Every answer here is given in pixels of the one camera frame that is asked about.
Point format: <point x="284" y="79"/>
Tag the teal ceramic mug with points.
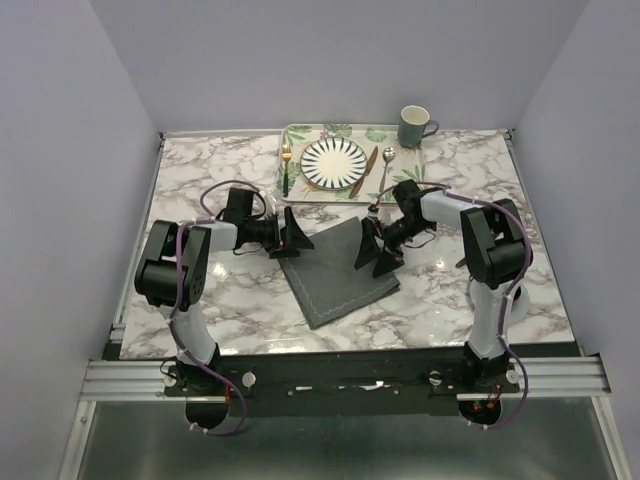
<point x="415" y="125"/>

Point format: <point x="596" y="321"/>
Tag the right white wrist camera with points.
<point x="374" y="213"/>

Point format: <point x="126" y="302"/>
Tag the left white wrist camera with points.
<point x="272" y="204"/>

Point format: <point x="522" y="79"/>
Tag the striped white plate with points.
<point x="333" y="163"/>

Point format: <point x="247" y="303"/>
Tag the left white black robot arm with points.
<point x="172" y="272"/>

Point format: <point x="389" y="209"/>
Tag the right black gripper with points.
<point x="369" y="245"/>

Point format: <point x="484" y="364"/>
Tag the gold green-handled fork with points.
<point x="286" y="157"/>

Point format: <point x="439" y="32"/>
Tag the bronze knife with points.
<point x="370" y="163"/>

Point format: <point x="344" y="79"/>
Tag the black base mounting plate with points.
<point x="434" y="381"/>

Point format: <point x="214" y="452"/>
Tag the floral serving tray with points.
<point x="408" y="163"/>

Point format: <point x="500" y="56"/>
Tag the small white saucer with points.
<point x="519" y="307"/>

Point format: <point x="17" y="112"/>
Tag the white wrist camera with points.
<point x="272" y="204"/>
<point x="374" y="213"/>

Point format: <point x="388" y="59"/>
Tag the silver spoon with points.
<point x="388" y="156"/>

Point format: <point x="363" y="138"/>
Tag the aluminium frame rail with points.
<point x="129" y="381"/>

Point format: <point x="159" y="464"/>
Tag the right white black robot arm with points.
<point x="497" y="254"/>

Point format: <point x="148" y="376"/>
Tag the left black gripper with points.
<point x="295" y="237"/>

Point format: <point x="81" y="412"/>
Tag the grey cloth napkin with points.
<point x="325" y="282"/>

